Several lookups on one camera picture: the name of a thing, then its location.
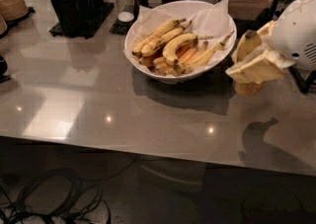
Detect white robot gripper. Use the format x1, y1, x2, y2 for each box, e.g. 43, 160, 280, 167
226, 0, 316, 83

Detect large top yellow banana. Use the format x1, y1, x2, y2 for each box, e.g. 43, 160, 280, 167
234, 30, 262, 97

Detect white paper bowl liner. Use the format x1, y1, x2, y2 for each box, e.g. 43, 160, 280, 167
123, 0, 238, 71

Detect long yellow banana front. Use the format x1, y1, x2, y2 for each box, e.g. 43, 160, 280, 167
178, 32, 233, 74

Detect white bowl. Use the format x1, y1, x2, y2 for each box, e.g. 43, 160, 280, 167
123, 0, 238, 84

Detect yellow banana middle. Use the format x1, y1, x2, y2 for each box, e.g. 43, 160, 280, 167
162, 33, 212, 66

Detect small yellow banana left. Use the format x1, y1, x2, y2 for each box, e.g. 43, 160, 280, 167
141, 21, 192, 57

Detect yellow banana behind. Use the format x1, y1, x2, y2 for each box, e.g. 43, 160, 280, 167
131, 19, 185, 55

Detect small black mat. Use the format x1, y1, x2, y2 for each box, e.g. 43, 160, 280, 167
110, 19, 135, 35

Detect black cup with white cutlery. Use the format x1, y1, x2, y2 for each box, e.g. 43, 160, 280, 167
50, 0, 81, 37

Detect black object left edge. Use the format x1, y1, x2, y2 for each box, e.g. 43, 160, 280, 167
0, 55, 11, 83

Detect black cables on floor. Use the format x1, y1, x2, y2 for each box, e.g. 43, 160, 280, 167
0, 168, 113, 224

